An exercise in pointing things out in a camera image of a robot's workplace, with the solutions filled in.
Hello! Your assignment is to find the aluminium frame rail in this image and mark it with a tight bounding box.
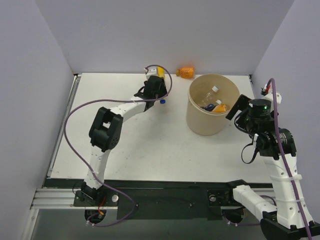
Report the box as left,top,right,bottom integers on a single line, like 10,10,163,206
30,188,75,210

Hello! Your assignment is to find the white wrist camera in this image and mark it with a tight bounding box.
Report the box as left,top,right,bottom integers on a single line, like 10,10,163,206
261,84,283,106
144,66,158,80

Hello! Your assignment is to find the blue label water bottle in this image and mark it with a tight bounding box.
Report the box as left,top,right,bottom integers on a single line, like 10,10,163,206
201,103,216,112

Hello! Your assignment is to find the black mounting rail plate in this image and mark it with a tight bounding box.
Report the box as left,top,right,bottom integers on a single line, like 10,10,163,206
44,178,244,224

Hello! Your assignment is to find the small orange bottle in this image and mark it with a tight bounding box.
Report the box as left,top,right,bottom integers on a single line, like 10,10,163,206
175,66,195,79

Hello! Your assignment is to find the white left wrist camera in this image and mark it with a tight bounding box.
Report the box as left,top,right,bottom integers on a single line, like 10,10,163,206
144,66,158,80

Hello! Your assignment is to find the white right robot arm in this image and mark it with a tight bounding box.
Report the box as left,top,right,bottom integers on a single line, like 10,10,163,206
226,94,320,240

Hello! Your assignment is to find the tan round bin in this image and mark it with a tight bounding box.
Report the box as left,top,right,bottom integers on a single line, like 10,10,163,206
186,74,240,136

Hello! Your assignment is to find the orange bottle with blue label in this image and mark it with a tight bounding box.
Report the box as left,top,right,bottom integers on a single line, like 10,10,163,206
211,99,230,113

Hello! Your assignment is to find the clear plastic bottle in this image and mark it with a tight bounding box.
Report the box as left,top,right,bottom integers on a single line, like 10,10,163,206
199,85,222,107

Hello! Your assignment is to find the yellow bottle with blue cap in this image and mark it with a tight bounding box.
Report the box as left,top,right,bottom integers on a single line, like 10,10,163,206
156,66,166,105

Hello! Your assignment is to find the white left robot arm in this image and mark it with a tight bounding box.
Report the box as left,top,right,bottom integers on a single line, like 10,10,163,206
81,75,167,202

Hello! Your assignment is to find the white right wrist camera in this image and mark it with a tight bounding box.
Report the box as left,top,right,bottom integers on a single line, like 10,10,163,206
261,84,283,106

